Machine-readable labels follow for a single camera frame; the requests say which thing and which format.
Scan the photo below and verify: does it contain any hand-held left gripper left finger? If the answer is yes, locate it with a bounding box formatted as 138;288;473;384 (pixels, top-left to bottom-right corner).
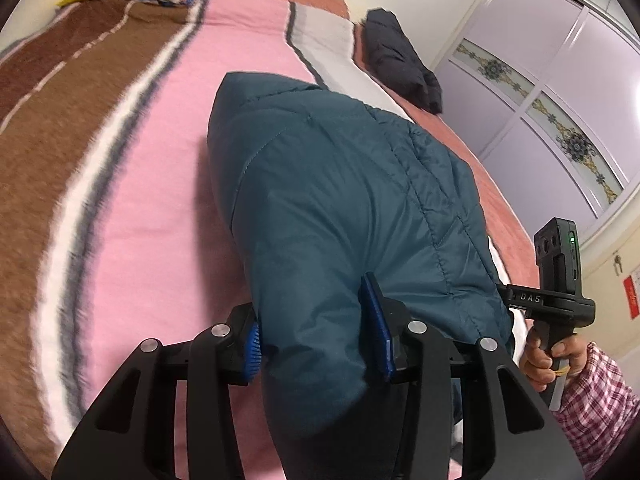
52;302;263;480

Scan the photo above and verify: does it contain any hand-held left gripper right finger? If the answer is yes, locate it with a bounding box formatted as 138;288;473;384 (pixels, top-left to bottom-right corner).
360;272;586;480

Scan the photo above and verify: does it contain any teal puffer jacket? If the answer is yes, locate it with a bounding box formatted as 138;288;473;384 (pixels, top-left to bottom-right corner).
206;71;516;480

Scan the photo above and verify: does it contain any person's right forearm plaid sleeve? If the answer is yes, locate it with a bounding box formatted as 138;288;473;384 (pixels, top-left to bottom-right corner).
552;342;640;467

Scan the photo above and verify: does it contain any person's right hand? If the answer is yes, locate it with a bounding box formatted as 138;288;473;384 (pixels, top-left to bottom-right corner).
522;332;593;394

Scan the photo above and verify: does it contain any red door sticker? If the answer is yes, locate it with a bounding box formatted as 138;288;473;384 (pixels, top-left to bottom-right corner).
622;269;640;319

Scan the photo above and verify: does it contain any striped brown pink blanket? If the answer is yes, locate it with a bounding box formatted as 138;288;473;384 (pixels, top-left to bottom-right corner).
0;0;541;480

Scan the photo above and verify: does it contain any lilac wardrobe with floral trim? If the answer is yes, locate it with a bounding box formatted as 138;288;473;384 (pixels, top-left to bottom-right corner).
432;0;640;321

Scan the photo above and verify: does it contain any black folded garment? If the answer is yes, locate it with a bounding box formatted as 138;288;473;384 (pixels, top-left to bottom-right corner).
361;8;444;115

